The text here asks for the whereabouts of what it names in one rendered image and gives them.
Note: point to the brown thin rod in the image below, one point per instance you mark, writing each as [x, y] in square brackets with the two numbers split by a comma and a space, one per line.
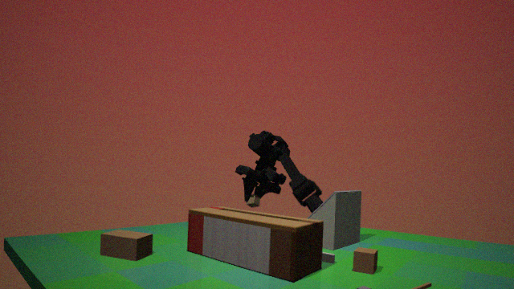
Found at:
[424, 286]

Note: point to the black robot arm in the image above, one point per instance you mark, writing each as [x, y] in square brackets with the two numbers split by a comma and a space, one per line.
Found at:
[301, 186]

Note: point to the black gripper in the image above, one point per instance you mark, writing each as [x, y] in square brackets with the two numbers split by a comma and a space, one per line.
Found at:
[254, 176]

